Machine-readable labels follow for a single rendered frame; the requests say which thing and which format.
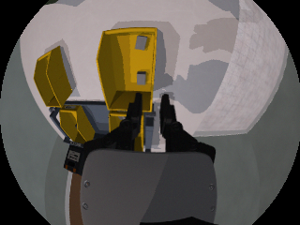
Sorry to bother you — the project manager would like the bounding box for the dark grey metal shelf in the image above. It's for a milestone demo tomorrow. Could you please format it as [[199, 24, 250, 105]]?
[[49, 101, 157, 152]]

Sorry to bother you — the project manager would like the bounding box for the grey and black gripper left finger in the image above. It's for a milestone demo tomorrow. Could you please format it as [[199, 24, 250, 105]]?
[[83, 93, 143, 160]]

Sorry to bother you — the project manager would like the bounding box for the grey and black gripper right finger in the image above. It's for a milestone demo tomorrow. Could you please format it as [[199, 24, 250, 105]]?
[[159, 94, 216, 163]]

